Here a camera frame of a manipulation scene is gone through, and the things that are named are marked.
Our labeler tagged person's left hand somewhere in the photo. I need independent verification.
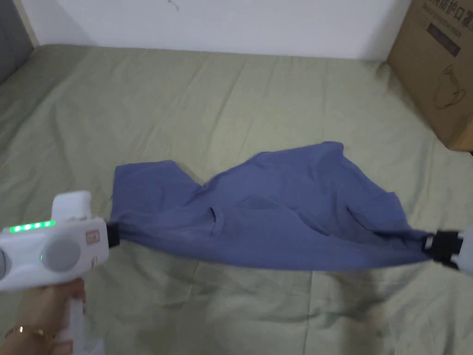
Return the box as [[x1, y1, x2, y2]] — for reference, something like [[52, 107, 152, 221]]
[[11, 277, 88, 355]]

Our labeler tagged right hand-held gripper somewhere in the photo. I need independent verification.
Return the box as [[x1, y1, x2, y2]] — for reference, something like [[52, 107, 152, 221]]
[[422, 227, 473, 275]]

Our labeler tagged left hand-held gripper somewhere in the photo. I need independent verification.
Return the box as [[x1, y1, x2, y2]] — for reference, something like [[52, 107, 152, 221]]
[[0, 190, 121, 355]]

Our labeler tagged brown cardboard carton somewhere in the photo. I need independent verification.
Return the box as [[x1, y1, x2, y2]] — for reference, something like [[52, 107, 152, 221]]
[[386, 0, 473, 152]]

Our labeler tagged grey padded headboard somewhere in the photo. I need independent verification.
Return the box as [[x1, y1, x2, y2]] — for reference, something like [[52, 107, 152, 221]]
[[0, 0, 33, 86]]

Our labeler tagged person's left forearm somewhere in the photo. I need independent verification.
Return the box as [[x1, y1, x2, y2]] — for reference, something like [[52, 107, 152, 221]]
[[0, 322, 49, 355]]

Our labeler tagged blue shirt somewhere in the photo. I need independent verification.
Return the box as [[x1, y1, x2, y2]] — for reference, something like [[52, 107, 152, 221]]
[[110, 140, 431, 273]]

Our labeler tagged bed with pale green sheet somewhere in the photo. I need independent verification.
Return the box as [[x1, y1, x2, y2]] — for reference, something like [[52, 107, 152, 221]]
[[0, 43, 473, 355]]

